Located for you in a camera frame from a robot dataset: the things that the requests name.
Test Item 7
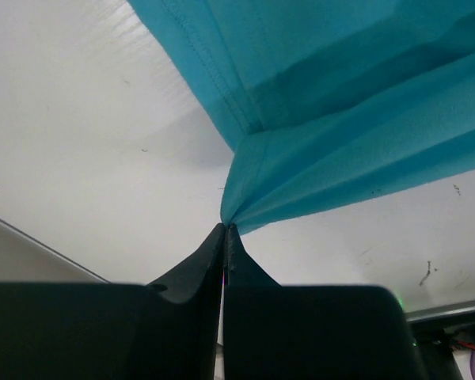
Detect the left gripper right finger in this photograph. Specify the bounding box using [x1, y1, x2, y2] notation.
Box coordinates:
[223, 225, 428, 379]

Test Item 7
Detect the light blue t-shirt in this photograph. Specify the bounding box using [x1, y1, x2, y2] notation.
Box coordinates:
[131, 1, 475, 233]

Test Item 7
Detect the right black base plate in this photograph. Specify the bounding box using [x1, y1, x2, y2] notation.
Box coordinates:
[406, 300, 475, 379]

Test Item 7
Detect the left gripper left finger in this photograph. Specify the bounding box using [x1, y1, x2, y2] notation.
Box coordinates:
[0, 224, 226, 379]

